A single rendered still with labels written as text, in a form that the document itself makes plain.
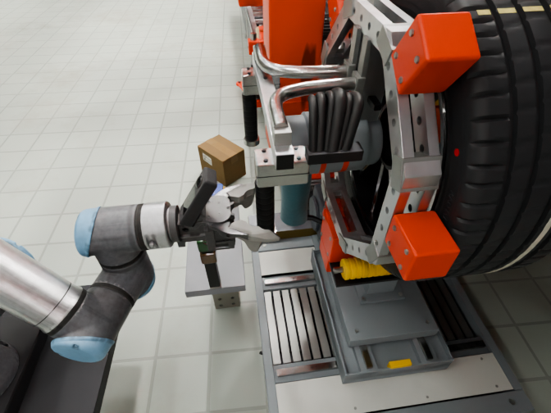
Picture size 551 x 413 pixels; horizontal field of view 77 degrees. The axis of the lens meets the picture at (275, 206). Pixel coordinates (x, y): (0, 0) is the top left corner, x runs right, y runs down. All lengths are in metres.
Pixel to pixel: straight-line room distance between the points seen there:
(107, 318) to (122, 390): 0.77
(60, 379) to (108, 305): 0.51
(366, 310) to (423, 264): 0.70
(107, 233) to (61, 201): 1.53
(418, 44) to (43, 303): 0.68
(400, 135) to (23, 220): 1.95
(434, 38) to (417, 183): 0.21
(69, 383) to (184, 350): 0.43
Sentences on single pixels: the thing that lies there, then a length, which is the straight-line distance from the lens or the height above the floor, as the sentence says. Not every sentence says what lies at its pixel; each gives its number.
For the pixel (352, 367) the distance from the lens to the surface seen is 1.26.
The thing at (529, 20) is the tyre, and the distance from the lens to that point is 0.68.
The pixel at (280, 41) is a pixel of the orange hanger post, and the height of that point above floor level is 0.93.
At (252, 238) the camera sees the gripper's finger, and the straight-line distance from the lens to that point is 0.62.
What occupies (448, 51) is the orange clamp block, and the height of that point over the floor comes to 1.13.
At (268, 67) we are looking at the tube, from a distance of 0.76.
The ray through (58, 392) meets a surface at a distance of 1.20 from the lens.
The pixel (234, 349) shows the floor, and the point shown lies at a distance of 1.42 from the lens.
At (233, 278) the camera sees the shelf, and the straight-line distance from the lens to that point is 1.03.
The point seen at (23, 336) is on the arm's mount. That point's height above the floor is 0.35.
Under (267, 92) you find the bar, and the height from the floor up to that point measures 0.98.
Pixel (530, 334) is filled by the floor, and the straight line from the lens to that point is 1.74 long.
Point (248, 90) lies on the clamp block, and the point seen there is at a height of 0.91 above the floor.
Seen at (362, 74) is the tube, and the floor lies 1.02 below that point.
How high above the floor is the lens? 1.30
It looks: 45 degrees down
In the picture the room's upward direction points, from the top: straight up
